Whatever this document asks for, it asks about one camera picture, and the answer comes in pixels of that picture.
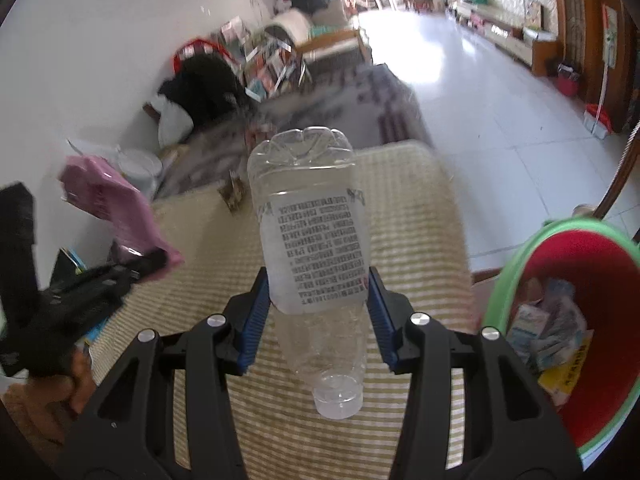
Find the blue and white crumpled wrapper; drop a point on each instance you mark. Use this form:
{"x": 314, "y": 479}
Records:
{"x": 525, "y": 330}

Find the white cushion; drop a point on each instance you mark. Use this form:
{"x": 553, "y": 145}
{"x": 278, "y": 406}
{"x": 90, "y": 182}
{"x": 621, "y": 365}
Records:
{"x": 175, "y": 120}

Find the yellow crumpled packet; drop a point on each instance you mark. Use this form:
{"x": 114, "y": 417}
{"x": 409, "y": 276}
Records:
{"x": 565, "y": 375}

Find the clear plastic bottle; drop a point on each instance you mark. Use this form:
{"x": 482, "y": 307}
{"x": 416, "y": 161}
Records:
{"x": 310, "y": 240}

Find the white plastic bucket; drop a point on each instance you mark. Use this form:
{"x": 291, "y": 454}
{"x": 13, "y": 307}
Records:
{"x": 137, "y": 167}

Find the red bin with green rim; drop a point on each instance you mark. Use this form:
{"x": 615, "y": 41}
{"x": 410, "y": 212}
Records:
{"x": 590, "y": 260}

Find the beige striped cloth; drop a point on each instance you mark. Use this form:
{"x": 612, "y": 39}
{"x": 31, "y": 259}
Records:
{"x": 410, "y": 210}

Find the pink snack wrapper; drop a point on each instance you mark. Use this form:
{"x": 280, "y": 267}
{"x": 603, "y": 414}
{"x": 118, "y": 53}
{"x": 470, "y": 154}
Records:
{"x": 125, "y": 210}

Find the person's left hand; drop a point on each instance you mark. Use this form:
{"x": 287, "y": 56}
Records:
{"x": 55, "y": 400}

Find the wooden chair frame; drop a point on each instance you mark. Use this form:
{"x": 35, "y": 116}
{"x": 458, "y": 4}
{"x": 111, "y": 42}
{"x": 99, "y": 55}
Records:
{"x": 622, "y": 160}

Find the magazine rack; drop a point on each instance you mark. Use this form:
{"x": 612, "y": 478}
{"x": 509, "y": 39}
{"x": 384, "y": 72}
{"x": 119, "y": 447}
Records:
{"x": 265, "y": 60}

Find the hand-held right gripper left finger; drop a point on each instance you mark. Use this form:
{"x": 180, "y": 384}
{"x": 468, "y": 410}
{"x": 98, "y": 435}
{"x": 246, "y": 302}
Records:
{"x": 252, "y": 325}

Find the red and white box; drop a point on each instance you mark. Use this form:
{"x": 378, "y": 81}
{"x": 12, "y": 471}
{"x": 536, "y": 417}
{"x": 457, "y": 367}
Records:
{"x": 597, "y": 121}

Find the black clothing pile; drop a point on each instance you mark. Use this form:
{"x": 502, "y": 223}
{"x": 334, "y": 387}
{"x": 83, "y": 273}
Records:
{"x": 205, "y": 85}

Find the low wooden television cabinet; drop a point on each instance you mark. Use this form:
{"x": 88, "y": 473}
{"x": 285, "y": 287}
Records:
{"x": 505, "y": 30}

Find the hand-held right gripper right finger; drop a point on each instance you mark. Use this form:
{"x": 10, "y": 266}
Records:
{"x": 382, "y": 327}

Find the small red bag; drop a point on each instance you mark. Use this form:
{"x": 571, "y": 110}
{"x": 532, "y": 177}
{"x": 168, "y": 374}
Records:
{"x": 568, "y": 79}

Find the wooden bench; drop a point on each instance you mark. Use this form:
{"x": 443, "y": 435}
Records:
{"x": 330, "y": 45}

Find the small brown snack wrapper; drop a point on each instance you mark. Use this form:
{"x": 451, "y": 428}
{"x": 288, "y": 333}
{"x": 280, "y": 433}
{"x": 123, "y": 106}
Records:
{"x": 232, "y": 194}

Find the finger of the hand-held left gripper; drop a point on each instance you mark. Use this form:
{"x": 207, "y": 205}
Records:
{"x": 145, "y": 263}

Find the dark patterned rug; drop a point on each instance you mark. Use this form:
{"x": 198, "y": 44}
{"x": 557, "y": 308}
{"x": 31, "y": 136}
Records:
{"x": 350, "y": 105}

